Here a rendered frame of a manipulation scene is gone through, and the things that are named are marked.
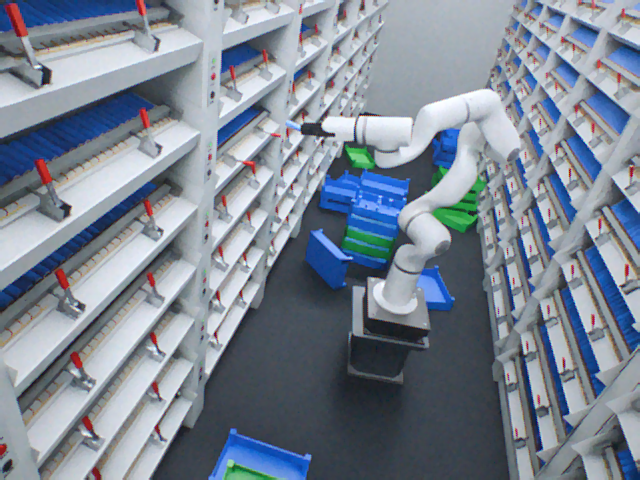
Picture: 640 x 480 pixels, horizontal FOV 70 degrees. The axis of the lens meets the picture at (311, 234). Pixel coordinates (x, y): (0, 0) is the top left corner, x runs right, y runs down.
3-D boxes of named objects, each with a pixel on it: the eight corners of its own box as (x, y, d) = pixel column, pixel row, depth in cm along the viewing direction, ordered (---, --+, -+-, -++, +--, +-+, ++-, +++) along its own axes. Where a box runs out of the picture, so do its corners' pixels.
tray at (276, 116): (276, 134, 178) (286, 113, 173) (209, 202, 128) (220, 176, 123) (231, 107, 177) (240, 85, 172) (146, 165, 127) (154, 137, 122)
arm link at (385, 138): (369, 140, 144) (369, 112, 138) (412, 141, 140) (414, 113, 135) (365, 152, 137) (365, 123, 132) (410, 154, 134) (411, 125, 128)
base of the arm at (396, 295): (413, 287, 201) (427, 254, 191) (419, 318, 186) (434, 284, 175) (371, 279, 200) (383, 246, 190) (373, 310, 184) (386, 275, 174)
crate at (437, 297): (450, 310, 252) (455, 299, 247) (415, 308, 249) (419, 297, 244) (434, 276, 276) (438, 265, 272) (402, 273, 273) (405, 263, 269)
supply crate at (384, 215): (403, 210, 272) (406, 198, 268) (400, 226, 255) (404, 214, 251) (354, 197, 276) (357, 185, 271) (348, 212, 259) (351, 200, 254)
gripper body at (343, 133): (363, 113, 140) (327, 112, 143) (357, 123, 132) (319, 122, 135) (363, 137, 144) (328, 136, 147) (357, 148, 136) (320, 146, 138)
